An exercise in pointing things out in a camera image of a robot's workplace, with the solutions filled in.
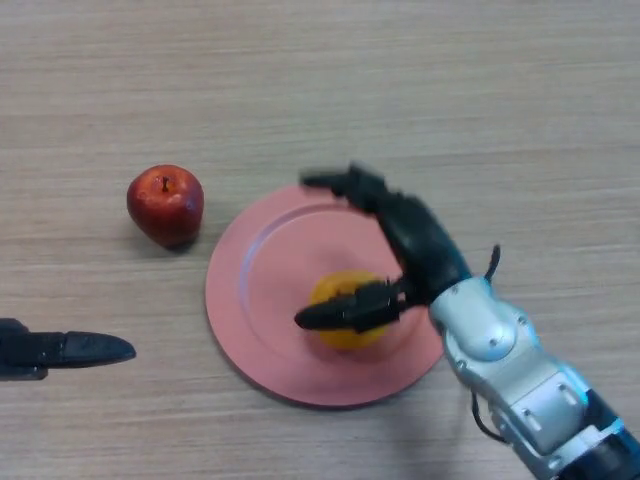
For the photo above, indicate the pink round plate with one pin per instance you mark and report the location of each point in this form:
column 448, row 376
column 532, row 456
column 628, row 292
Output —
column 272, row 300

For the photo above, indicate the yellow pear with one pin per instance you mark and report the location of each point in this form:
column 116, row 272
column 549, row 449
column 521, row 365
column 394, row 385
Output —
column 345, row 310

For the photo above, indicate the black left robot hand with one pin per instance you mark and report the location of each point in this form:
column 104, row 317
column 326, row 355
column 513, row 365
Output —
column 60, row 347

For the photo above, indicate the red apple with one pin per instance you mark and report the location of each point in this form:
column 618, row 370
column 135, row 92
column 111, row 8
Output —
column 165, row 205

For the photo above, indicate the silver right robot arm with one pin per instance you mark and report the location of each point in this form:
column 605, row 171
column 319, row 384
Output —
column 520, row 380

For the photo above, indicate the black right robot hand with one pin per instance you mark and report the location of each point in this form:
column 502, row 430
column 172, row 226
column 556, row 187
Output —
column 420, row 240

